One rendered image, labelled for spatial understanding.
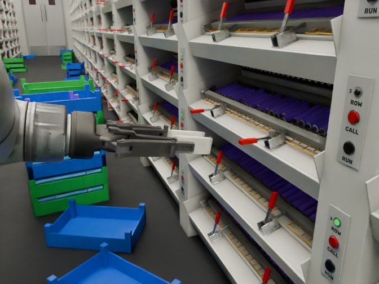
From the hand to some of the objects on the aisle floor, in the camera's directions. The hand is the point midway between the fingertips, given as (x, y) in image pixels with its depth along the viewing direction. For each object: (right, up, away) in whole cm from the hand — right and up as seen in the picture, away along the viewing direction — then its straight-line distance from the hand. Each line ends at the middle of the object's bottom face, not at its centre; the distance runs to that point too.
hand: (189, 141), depth 60 cm
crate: (-20, -44, +32) cm, 58 cm away
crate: (-33, -33, +64) cm, 80 cm away
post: (+7, -32, +69) cm, 77 cm away
